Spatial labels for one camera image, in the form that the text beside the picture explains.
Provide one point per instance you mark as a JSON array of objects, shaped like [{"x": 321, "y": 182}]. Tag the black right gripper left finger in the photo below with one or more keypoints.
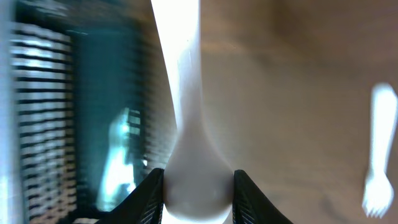
[{"x": 142, "y": 206}]

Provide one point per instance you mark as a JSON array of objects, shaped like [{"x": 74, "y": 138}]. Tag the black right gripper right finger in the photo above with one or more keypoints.
[{"x": 251, "y": 206}]

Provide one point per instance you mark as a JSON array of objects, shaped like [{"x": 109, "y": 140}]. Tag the clear plastic basket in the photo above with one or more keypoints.
[{"x": 12, "y": 211}]

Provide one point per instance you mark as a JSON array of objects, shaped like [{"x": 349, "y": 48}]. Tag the pale green plastic fork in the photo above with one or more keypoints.
[{"x": 118, "y": 178}]

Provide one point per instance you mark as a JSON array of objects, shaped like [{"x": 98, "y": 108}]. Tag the white plastic spoon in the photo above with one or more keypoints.
[{"x": 198, "y": 182}]

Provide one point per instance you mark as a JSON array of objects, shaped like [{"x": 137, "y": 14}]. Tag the white plastic fork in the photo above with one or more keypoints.
[{"x": 378, "y": 192}]

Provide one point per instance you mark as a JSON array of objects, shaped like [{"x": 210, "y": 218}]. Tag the dark green plastic basket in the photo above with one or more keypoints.
[{"x": 76, "y": 65}]

